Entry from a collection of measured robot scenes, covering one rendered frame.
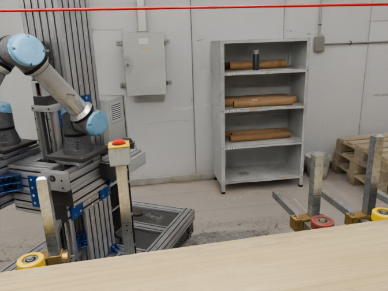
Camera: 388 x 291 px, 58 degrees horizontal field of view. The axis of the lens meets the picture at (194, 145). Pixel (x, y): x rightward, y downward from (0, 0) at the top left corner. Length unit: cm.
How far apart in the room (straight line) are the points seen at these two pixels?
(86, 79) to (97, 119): 49
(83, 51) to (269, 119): 255
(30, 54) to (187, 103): 257
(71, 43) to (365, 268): 165
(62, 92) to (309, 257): 112
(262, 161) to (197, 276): 323
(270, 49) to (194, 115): 108
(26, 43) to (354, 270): 133
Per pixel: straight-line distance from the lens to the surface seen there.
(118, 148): 118
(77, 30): 206
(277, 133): 385
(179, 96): 381
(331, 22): 430
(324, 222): 137
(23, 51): 146
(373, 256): 124
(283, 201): 163
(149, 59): 353
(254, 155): 414
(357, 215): 162
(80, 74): 204
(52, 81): 154
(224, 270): 108
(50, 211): 130
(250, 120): 402
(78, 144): 177
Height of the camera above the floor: 154
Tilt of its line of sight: 16 degrees down
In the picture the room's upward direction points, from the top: 2 degrees counter-clockwise
